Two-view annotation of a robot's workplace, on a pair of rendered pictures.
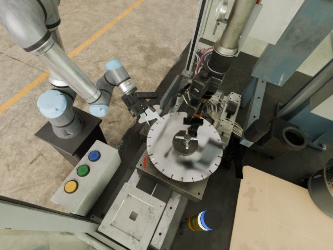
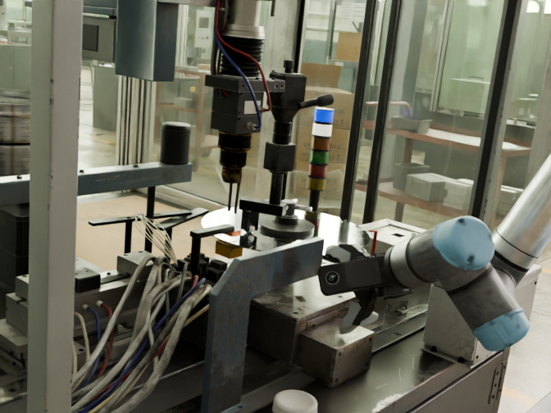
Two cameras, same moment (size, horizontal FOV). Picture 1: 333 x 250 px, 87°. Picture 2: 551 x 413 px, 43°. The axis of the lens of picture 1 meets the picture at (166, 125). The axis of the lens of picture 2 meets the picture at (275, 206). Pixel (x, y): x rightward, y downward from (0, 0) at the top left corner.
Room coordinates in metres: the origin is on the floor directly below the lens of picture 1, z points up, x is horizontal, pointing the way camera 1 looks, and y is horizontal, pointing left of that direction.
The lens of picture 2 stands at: (1.59, 0.40, 1.33)
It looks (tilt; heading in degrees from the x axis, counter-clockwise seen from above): 14 degrees down; 203
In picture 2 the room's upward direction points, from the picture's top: 6 degrees clockwise
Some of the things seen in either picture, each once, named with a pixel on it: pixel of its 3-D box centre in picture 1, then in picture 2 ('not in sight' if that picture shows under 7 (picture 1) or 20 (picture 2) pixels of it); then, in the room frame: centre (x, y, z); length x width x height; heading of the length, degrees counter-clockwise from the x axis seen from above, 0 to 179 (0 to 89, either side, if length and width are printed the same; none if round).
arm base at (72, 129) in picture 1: (65, 121); not in sight; (0.44, 0.53, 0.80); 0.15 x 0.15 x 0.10
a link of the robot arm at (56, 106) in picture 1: (56, 107); not in sight; (0.45, 0.53, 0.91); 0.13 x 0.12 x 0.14; 6
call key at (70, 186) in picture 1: (71, 186); not in sight; (0.11, 0.32, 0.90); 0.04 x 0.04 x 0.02
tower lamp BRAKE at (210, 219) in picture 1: (210, 219); (323, 115); (0.05, -0.15, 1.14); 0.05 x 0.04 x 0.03; 73
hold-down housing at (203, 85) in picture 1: (197, 94); (283, 117); (0.43, -0.09, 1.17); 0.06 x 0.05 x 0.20; 154
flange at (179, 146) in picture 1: (185, 141); (286, 221); (0.35, -0.09, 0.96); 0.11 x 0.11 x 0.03
